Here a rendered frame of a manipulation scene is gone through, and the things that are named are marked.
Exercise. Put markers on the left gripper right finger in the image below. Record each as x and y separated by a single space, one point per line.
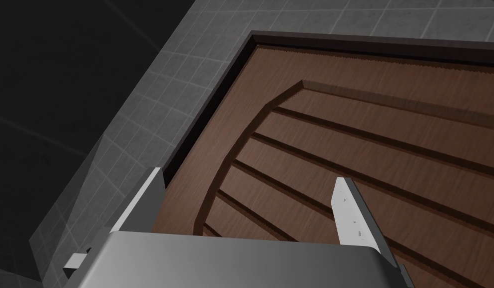
355 218

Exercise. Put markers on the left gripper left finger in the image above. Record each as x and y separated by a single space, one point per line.
143 204

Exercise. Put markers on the brown wooden slatted door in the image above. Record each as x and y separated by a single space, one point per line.
390 160

